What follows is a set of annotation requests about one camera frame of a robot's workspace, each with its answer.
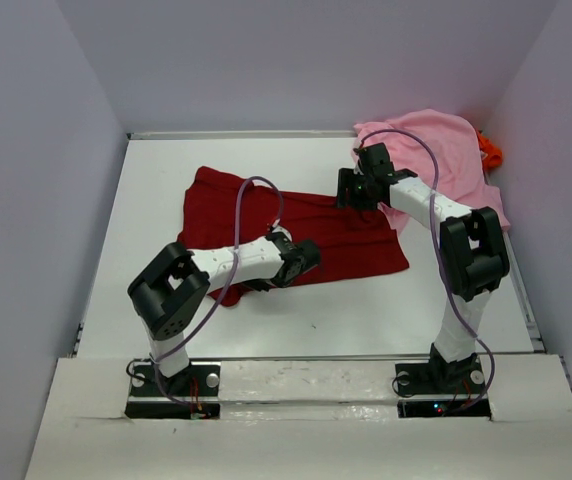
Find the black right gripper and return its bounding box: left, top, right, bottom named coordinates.
left=333, top=168, right=378, bottom=211

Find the pink t shirt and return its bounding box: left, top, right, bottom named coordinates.
left=354, top=109, right=510, bottom=231

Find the dark red t shirt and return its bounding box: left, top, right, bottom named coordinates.
left=177, top=166, right=409, bottom=286

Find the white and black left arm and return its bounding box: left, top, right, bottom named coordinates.
left=127, top=229, right=321, bottom=401

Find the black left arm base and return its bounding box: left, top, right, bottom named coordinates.
left=125, top=359, right=221, bottom=420

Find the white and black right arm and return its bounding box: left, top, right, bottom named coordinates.
left=336, top=143, right=510, bottom=398

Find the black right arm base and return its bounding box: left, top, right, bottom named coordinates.
left=391, top=359, right=492, bottom=419

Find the orange cloth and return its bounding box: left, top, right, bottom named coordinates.
left=476, top=131, right=503, bottom=173

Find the white cardboard front cover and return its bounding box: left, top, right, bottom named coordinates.
left=27, top=354, right=572, bottom=479

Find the white back table rail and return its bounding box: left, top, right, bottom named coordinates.
left=127, top=130, right=356, bottom=141

